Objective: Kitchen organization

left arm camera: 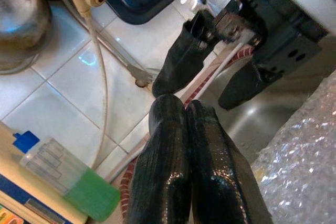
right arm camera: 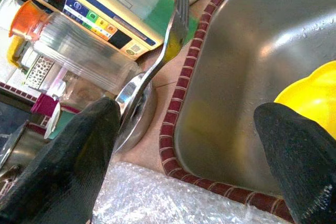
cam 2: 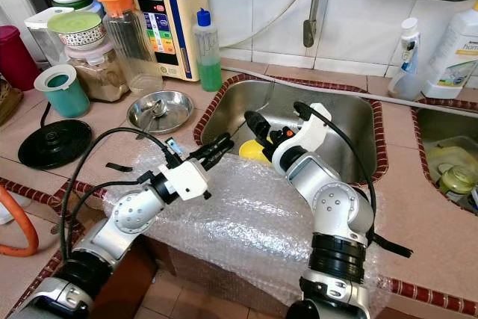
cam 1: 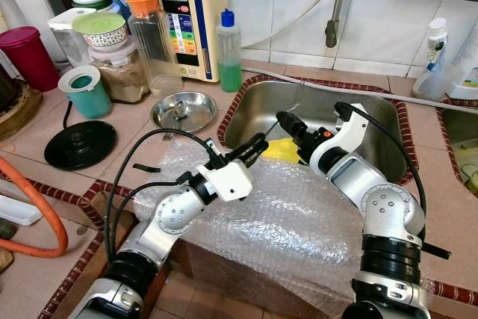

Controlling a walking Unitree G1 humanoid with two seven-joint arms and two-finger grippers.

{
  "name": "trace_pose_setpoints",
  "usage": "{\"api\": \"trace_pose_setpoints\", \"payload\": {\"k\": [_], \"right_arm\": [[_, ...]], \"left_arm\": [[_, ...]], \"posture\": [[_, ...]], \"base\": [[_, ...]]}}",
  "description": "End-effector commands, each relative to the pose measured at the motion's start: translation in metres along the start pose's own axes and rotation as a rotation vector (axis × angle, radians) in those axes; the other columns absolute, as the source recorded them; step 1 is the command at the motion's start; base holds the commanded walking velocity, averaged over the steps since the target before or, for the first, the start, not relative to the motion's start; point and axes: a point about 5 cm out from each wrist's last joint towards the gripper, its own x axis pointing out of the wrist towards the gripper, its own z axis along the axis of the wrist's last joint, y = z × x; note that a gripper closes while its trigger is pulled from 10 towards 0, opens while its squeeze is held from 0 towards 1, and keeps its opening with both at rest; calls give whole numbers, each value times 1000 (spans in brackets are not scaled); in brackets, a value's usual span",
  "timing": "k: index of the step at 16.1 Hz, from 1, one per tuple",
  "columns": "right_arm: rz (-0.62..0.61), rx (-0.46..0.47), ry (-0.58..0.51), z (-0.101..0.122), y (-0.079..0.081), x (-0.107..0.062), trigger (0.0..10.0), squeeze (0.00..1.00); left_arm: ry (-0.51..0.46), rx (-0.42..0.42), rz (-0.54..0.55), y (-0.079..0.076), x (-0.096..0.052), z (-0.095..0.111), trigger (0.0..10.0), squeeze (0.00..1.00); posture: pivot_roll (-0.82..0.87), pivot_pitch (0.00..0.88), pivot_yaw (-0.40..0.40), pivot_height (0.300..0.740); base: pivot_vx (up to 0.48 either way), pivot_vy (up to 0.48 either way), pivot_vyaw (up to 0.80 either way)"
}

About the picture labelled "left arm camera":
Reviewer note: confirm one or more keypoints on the green soap bottle blue cap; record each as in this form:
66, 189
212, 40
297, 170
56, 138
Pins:
89, 195

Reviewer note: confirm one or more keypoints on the stainless steel sink basin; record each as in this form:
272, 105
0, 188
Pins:
249, 124

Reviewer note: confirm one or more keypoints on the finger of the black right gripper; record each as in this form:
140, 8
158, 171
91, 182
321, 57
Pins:
183, 58

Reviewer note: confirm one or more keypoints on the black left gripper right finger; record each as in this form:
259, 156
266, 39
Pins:
223, 182

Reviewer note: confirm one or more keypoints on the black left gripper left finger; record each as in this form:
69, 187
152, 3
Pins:
160, 169

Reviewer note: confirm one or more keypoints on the clear bubble wrap sheet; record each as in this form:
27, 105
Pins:
302, 169

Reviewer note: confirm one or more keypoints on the cream water ionizer appliance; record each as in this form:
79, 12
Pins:
10, 161

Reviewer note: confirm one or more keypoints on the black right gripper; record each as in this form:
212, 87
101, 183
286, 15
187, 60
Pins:
283, 24

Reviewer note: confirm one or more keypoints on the round stainless steel pot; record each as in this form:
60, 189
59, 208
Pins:
21, 11

